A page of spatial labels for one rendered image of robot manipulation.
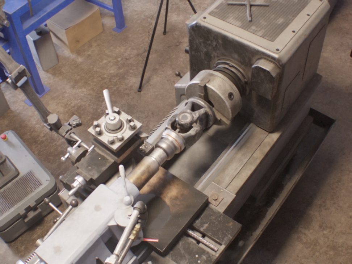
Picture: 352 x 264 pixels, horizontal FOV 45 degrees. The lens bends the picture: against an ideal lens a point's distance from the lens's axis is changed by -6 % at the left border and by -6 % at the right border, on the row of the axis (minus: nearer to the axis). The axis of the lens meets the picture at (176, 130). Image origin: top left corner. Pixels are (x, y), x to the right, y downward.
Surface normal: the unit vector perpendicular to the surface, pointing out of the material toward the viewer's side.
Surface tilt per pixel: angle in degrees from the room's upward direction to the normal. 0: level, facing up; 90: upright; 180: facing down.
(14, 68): 52
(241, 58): 90
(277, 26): 0
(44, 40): 90
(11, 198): 0
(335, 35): 0
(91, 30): 90
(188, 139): 90
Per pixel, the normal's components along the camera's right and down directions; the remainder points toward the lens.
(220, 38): -0.61, 0.64
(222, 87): 0.32, -0.35
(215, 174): 0.56, -0.07
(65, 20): 0.06, -0.71
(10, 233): 0.69, 0.55
